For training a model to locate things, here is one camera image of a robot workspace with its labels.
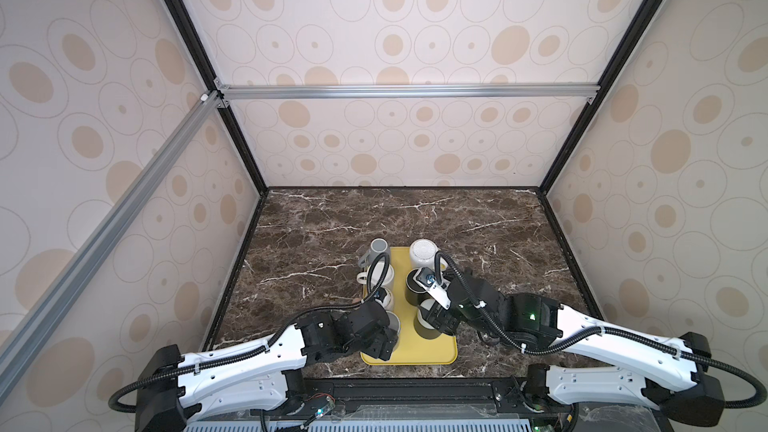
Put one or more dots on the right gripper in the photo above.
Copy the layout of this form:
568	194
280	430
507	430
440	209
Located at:
437	319

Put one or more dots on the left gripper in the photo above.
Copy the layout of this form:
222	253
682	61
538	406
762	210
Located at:
378	349

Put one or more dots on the black mug white base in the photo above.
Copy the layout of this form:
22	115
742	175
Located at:
421	325

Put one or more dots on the large grey mug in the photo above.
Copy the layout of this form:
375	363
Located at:
394	322

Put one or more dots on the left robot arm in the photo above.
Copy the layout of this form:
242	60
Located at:
176	388

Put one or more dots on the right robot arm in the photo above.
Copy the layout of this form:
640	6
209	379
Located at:
668	374

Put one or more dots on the black mug white rim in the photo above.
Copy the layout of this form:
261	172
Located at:
415	293

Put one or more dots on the white mug upside down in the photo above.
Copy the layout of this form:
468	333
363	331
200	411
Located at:
381	269

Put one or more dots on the white ribbed mug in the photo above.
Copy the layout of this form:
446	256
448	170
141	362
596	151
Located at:
422	254

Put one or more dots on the small grey mug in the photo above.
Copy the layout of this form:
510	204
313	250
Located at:
372	251

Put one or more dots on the yellow plastic tray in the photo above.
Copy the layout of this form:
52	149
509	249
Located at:
412	349

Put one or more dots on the green lit circuit board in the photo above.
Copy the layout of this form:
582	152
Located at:
319	405

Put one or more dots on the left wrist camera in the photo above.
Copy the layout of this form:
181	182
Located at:
379	295

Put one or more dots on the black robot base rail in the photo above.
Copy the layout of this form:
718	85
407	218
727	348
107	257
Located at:
420	404

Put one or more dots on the back aluminium rail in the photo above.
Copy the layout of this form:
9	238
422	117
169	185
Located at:
419	91

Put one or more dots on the aluminium rail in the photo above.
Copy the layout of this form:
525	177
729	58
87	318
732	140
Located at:
49	311
419	91

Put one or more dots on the left aluminium rail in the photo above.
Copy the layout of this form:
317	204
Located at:
49	311

